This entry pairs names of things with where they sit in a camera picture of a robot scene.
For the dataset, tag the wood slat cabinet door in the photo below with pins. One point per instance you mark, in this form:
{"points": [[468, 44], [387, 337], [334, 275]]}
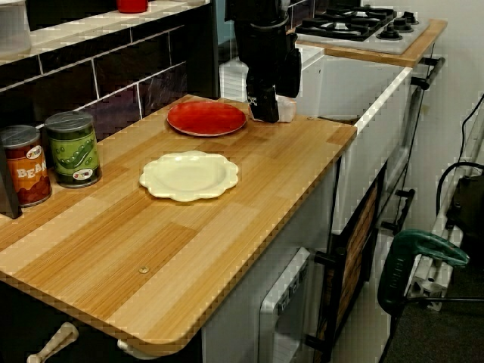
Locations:
{"points": [[359, 234]]}

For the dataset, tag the black hutch narrow post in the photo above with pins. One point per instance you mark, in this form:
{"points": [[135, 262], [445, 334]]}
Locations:
{"points": [[7, 189]]}

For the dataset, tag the white kitchen cabinet body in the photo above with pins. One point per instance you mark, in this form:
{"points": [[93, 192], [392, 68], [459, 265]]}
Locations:
{"points": [[302, 211]]}

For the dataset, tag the grey stove top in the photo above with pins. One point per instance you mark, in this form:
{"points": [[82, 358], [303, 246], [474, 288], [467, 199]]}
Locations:
{"points": [[408, 38]]}

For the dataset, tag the white toy dishwasher panel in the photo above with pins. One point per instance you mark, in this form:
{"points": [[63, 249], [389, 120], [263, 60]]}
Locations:
{"points": [[272, 302]]}

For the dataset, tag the red round plate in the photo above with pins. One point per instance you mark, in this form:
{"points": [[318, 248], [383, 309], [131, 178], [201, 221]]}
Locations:
{"points": [[206, 119]]}

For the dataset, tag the white sink with drainboard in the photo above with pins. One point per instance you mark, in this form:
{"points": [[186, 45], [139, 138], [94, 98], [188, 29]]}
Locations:
{"points": [[340, 87]]}

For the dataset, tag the dark equipment box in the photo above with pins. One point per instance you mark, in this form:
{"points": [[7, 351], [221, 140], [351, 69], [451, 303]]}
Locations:
{"points": [[469, 204]]}

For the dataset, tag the white tiled shelf ledge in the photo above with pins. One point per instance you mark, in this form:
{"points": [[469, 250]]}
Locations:
{"points": [[94, 26]]}

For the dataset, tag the orange beans can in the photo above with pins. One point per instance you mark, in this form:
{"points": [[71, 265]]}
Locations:
{"points": [[28, 174]]}

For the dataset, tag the red tomato label container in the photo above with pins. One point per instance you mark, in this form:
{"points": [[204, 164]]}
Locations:
{"points": [[132, 5]]}

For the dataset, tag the white round knob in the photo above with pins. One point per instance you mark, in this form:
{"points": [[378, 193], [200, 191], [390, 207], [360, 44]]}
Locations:
{"points": [[130, 346]]}

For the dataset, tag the green peas can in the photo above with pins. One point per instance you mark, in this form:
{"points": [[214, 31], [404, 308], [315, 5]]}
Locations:
{"points": [[73, 155]]}

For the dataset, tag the black hutch wide panel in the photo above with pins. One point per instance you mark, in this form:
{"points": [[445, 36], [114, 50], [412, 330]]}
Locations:
{"points": [[204, 49]]}

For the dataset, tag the beige wooden peg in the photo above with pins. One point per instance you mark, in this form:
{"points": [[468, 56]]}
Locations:
{"points": [[56, 340]]}

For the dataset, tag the black stove knob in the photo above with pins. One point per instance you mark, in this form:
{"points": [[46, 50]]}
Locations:
{"points": [[401, 24], [389, 34], [410, 17]]}

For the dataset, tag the cream scalloped plate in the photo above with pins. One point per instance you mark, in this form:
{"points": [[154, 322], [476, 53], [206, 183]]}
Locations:
{"points": [[189, 175]]}

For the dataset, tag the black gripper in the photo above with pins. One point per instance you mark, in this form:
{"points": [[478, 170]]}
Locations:
{"points": [[262, 53]]}

